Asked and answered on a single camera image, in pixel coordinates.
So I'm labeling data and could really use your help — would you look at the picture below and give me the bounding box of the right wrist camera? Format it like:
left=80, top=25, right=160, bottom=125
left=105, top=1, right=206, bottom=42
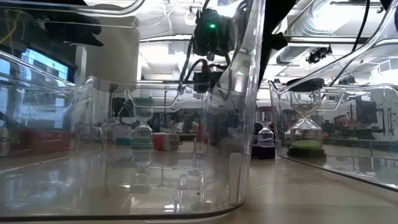
left=192, top=70, right=223, bottom=94

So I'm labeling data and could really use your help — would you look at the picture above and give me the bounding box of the teal hourglass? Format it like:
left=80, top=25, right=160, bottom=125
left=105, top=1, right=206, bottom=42
left=130, top=97, right=155, bottom=149

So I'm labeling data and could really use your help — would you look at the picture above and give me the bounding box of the black hourglass yellow-green sand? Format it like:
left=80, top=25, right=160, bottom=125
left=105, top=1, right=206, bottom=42
left=285, top=77, right=328, bottom=159

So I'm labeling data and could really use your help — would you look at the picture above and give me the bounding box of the black hanging cable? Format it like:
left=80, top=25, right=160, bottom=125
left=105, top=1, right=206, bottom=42
left=329, top=0, right=371, bottom=87

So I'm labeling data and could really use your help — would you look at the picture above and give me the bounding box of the red rectangular box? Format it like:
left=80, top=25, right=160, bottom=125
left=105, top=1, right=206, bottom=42
left=9, top=129, right=74, bottom=153
left=195, top=124, right=208, bottom=146

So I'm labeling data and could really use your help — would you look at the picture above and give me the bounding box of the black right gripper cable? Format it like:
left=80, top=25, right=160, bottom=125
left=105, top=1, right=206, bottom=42
left=177, top=35, right=209, bottom=94

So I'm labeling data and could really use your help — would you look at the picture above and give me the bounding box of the yellow cable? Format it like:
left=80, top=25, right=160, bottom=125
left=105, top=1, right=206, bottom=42
left=0, top=12, right=24, bottom=46

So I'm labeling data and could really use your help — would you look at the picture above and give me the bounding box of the lavender capped hourglass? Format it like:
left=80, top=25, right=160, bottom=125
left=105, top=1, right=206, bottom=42
left=255, top=106, right=276, bottom=147

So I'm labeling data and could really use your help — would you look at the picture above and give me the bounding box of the clear plastic bin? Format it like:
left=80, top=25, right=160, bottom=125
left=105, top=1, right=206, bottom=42
left=269, top=0, right=398, bottom=191
left=0, top=0, right=267, bottom=222
left=0, top=49, right=96, bottom=158

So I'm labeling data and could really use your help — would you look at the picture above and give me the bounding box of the black background machine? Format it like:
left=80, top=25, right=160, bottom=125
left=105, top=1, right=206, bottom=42
left=354, top=95, right=379, bottom=125

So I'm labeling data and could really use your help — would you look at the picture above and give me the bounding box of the lit monitor screen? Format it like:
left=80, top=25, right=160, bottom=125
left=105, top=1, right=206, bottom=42
left=0, top=46, right=75, bottom=91

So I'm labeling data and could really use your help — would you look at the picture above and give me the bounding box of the black mounted device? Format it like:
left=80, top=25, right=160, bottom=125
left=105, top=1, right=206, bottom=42
left=305, top=45, right=333, bottom=65

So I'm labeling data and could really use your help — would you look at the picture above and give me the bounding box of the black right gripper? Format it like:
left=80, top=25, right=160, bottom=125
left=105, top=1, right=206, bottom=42
left=192, top=8, right=238, bottom=57

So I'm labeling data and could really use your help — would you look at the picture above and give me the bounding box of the small lavender wall charger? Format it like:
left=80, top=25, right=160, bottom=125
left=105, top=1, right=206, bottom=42
left=111, top=124, right=132, bottom=143

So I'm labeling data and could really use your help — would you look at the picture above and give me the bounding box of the person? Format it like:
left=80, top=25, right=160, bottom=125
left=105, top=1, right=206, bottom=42
left=169, top=113, right=195, bottom=133

